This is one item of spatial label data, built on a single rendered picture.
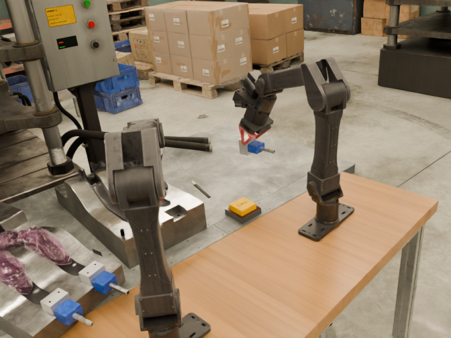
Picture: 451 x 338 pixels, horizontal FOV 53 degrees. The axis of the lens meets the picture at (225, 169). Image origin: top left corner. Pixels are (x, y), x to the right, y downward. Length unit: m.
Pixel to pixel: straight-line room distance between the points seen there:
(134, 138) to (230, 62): 4.39
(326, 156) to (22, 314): 0.82
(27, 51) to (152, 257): 1.06
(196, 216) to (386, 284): 1.33
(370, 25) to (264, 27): 2.67
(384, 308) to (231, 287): 1.24
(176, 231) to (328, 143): 0.48
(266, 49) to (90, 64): 3.98
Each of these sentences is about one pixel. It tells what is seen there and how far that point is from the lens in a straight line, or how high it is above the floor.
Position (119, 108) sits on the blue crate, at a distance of 5.04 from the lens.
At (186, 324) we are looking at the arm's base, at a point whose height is 0.81.
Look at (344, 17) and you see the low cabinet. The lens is 8.07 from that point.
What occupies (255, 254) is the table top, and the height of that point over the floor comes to 0.80.
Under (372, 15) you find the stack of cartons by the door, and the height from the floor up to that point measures 0.31.
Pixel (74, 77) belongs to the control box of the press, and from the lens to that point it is 1.96.
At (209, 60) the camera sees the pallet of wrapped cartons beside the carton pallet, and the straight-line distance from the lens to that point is 5.09.
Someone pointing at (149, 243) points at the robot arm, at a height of 1.07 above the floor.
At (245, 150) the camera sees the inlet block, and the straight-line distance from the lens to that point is 1.52.
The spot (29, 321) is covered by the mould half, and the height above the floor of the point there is 0.86.
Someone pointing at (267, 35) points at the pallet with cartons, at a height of 0.50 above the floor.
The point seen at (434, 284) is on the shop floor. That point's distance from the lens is 2.44.
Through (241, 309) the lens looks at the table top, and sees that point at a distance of 1.08.
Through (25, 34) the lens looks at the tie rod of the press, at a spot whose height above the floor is 1.32.
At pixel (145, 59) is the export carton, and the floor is 0.19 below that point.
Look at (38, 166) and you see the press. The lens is 2.02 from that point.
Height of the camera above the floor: 1.55
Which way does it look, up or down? 27 degrees down
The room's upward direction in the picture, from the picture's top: 5 degrees counter-clockwise
